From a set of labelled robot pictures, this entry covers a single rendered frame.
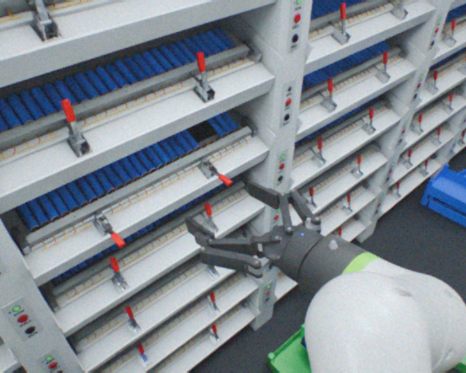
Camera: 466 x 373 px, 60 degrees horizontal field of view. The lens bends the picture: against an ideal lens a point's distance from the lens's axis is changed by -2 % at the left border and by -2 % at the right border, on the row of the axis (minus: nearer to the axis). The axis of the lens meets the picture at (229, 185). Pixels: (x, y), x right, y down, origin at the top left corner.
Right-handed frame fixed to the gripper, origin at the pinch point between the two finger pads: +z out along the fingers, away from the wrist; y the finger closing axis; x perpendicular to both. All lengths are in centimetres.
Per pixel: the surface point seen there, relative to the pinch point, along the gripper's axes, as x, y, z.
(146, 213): -8.4, -5.6, 21.2
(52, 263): -8.3, -26.0, 21.4
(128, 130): 11.6, -5.4, 18.3
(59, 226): -3.5, -21.9, 24.4
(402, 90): -17, 100, 25
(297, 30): 19.3, 35.7, 14.5
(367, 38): 10, 65, 17
